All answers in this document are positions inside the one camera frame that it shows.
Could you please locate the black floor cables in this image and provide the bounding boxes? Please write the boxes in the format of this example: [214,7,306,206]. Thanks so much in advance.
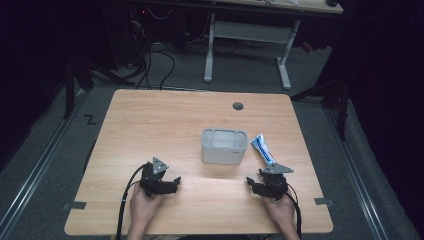
[125,8,177,91]

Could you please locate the blue and white toothpaste tube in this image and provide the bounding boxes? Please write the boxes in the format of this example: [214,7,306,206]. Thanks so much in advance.
[249,133,277,167]

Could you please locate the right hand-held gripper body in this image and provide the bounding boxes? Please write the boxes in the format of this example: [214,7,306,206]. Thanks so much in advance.
[258,162,295,202]

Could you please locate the white plastic storage box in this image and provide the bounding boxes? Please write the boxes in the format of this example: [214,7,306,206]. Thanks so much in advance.
[200,128,250,166]

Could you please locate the white-legged wooden desk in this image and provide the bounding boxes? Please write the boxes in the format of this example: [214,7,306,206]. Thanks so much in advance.
[202,0,344,91]

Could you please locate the black metal stand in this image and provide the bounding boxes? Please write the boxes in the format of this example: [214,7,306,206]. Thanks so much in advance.
[62,58,136,120]
[289,64,353,142]

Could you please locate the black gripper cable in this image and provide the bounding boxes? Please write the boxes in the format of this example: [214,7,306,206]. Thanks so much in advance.
[284,190,303,240]
[115,162,148,240]

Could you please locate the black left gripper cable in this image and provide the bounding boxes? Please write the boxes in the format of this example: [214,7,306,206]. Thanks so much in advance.
[115,162,148,240]

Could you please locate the metal floor rail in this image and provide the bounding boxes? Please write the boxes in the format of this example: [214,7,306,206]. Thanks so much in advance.
[0,89,88,232]
[323,109,390,240]

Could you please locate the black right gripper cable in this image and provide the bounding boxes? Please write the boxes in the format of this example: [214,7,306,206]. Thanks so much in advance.
[284,190,303,240]

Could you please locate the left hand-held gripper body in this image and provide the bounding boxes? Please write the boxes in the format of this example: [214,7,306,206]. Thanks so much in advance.
[138,156,172,200]

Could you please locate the person's right hand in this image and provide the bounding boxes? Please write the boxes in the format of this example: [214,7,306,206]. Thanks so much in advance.
[263,193,297,231]

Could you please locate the grey tape piece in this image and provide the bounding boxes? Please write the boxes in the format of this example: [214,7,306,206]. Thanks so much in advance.
[62,200,87,211]
[314,197,335,207]

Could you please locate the person's left hand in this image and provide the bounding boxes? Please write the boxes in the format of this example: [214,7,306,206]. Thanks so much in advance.
[128,182,165,232]

